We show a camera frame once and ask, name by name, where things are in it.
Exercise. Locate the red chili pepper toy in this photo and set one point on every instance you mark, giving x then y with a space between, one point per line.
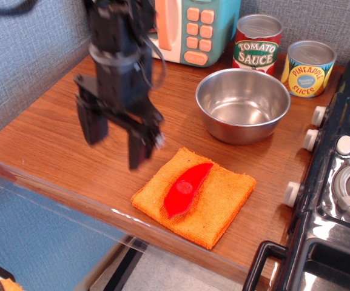
182 192

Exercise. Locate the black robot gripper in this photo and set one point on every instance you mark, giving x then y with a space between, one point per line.
119 93

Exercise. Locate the black toy stove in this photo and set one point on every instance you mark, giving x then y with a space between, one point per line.
317 255

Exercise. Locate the teal toy microwave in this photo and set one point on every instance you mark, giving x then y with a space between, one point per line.
194 32

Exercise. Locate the steel pot bowl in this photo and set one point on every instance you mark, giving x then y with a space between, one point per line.
241 106

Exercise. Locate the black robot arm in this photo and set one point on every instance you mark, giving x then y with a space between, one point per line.
121 27

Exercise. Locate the pineapple slices can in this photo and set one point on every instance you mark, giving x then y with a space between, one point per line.
307 68

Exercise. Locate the white stove knob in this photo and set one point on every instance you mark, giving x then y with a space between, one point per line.
291 193
310 139
318 115

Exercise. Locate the white stove knob middle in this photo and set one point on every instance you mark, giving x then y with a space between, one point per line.
310 139

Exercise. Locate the orange folded cloth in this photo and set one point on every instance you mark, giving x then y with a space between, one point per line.
215 205

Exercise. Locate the white stove knob lower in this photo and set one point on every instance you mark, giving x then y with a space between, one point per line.
291 193

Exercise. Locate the white stove knob upper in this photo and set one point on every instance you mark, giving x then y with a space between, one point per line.
318 115

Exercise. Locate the tomato sauce can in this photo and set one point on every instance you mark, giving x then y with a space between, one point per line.
257 42

